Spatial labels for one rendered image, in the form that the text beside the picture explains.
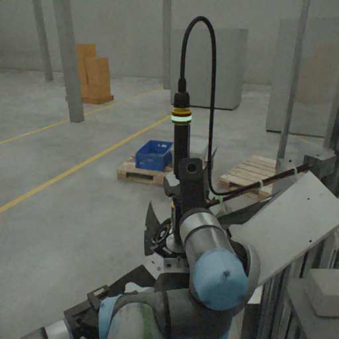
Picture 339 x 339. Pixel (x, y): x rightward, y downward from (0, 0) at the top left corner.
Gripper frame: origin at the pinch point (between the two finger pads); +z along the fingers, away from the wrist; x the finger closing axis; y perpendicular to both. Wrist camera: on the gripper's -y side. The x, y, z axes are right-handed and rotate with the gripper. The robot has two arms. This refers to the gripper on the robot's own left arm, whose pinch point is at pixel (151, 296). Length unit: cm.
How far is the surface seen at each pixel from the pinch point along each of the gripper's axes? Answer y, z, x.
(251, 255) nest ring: -3.8, 33.2, 1.1
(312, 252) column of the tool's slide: 1, 81, 24
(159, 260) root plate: 14.2, 11.4, 3.1
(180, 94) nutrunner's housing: -2.2, 9.9, -48.6
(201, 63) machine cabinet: 545, 499, -60
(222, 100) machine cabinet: 503, 531, 34
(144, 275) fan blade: 15.7, 6.6, 7.1
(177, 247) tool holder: 0.7, 9.3, -9.7
